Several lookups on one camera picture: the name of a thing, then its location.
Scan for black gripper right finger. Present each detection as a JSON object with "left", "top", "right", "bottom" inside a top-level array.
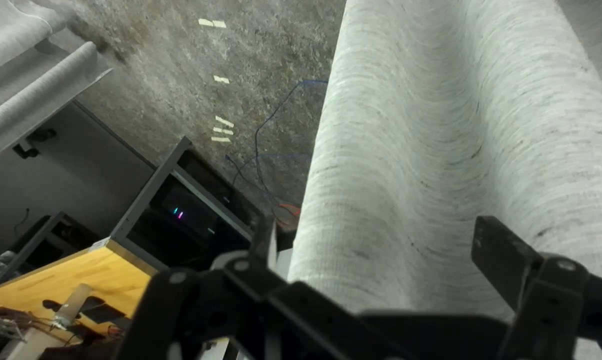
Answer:
[{"left": 472, "top": 215, "right": 602, "bottom": 360}]

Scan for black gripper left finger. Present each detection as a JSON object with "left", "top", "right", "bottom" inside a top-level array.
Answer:
[{"left": 116, "top": 220, "right": 394, "bottom": 360}]

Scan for light grey fabric curtain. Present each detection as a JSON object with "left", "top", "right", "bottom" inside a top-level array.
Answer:
[{"left": 0, "top": 0, "right": 602, "bottom": 315}]

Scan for black computer case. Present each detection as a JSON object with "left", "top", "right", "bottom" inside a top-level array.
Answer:
[{"left": 112, "top": 137, "right": 263, "bottom": 269}]

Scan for yellow wooden board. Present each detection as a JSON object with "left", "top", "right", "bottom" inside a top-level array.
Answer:
[{"left": 0, "top": 238, "right": 156, "bottom": 338}]

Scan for blue floor cable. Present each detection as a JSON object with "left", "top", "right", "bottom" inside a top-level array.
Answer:
[{"left": 225, "top": 78, "right": 329, "bottom": 222}]

